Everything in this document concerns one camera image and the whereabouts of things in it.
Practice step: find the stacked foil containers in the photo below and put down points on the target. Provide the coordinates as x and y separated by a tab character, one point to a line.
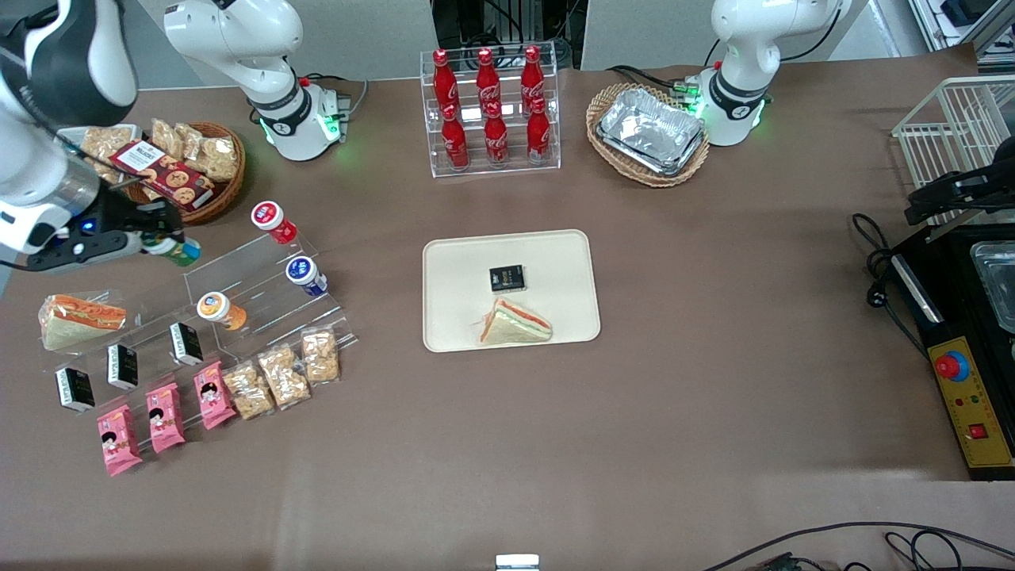
650	131

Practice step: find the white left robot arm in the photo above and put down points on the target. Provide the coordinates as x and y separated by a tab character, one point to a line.
745	47

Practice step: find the black white small box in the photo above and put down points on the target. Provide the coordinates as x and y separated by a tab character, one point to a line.
123	365
75	388
187	343

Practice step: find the clear snack bag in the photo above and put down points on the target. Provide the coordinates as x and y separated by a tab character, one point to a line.
193	143
220	159
166	136
103	143

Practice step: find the wicker basket with foil containers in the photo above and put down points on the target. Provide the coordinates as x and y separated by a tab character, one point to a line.
634	174

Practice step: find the black sealing machine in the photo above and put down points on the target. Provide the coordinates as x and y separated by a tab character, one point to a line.
959	317

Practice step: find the clear bag of nut brittle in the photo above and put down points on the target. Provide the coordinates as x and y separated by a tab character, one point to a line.
320	356
283	377
248	391

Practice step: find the red cookie box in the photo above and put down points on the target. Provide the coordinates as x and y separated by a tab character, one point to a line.
162	174

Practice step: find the blue gum bottle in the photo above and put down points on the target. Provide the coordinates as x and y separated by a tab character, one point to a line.
305	276

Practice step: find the red emergency stop button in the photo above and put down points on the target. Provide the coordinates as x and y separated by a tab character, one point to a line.
951	365

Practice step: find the pink snack packet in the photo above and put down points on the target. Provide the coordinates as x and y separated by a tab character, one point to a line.
119	440
165	418
214	395

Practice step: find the wicker basket with snacks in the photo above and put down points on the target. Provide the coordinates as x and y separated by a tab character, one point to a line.
226	190

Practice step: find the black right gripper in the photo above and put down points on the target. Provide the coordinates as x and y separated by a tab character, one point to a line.
119	216

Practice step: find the orange gum bottle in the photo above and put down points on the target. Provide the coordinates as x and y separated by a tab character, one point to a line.
220	311

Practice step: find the red cola bottle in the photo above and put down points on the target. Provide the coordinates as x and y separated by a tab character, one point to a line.
444	79
455	143
496	139
538	131
532	75
487	78

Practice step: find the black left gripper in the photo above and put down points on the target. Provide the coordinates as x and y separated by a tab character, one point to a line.
969	187

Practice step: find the wrapped sandwich with orange label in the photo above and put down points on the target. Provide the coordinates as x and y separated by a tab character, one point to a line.
79	321

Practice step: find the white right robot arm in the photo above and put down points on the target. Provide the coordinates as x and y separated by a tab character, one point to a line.
238	40

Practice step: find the cream plastic tray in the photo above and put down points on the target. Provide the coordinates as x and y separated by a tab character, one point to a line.
547	270

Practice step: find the triangle sandwich without label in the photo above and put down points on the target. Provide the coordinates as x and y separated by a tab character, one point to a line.
515	325

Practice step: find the red rocker switch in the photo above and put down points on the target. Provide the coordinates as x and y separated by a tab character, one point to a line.
977	432

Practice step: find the clear acrylic bottle rack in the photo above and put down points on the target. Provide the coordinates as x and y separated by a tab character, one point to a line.
492	170

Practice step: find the metal shelf frame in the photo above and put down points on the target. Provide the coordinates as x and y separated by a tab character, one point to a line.
963	20

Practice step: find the red gum bottle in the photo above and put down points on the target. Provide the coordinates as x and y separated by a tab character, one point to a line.
273	222

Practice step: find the black box with gold print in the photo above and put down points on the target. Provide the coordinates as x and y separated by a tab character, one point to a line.
507	278

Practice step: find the clear acrylic stepped stand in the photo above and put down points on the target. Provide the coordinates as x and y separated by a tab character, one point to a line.
262	317

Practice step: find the small white silver device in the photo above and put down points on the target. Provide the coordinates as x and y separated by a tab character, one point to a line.
517	562

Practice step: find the green gum bottle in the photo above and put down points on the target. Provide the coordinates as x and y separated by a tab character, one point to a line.
182	254

